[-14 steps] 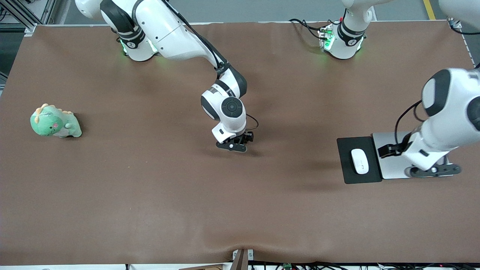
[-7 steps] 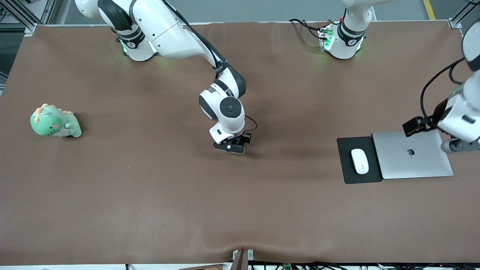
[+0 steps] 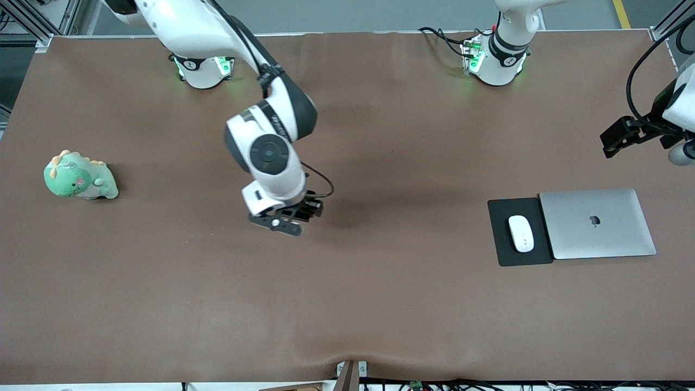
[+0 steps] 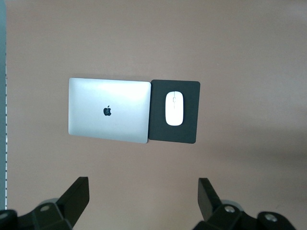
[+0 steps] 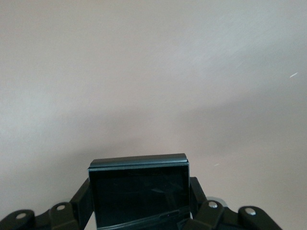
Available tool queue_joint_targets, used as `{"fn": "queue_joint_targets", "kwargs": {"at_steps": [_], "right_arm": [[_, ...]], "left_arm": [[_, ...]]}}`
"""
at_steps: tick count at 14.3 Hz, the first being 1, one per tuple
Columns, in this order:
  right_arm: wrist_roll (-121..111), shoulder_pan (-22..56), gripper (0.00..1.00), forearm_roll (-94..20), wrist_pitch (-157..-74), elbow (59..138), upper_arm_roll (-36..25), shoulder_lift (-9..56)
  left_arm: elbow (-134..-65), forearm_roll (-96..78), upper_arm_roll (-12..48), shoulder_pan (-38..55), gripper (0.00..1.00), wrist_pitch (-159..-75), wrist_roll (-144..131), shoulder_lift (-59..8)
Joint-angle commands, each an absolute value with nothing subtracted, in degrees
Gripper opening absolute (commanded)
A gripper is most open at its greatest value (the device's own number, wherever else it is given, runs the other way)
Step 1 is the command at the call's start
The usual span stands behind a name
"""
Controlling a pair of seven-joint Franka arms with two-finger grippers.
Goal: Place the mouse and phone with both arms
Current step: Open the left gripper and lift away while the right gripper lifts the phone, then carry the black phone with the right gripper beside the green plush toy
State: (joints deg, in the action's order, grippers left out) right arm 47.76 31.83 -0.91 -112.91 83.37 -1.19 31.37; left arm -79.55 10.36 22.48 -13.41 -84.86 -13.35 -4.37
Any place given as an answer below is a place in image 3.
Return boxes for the aluminium frame profile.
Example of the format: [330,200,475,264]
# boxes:
[648,0,695,42]
[0,0,82,53]

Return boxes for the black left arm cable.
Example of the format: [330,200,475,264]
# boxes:
[625,15,695,136]

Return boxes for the green dinosaur plush toy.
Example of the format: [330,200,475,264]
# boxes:
[43,150,119,200]

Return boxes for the silver closed laptop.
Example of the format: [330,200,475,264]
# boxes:
[539,188,658,260]

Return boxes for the black base power cables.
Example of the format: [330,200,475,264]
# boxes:
[418,24,492,60]

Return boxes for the brown table cover mat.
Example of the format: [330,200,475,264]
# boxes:
[0,30,695,384]

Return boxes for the black mouse pad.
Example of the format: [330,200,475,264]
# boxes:
[487,197,554,267]

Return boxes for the white computer mouse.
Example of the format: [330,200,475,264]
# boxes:
[508,215,535,253]

